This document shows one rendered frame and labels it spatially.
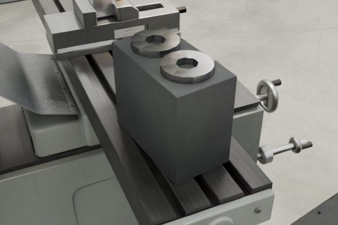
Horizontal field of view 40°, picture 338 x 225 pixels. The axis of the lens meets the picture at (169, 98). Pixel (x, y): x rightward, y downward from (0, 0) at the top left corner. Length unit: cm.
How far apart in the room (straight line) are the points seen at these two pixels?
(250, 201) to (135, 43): 34
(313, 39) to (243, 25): 52
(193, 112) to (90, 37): 54
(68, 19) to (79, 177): 42
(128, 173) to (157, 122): 12
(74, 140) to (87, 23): 30
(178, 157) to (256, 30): 281
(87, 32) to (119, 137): 38
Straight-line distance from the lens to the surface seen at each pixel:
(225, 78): 75
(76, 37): 121
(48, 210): 132
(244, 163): 87
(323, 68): 316
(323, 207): 133
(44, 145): 119
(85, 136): 117
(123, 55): 83
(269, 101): 160
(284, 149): 158
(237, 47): 328
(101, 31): 122
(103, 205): 138
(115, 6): 121
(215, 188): 82
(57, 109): 114
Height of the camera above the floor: 153
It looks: 34 degrees down
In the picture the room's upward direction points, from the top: straight up
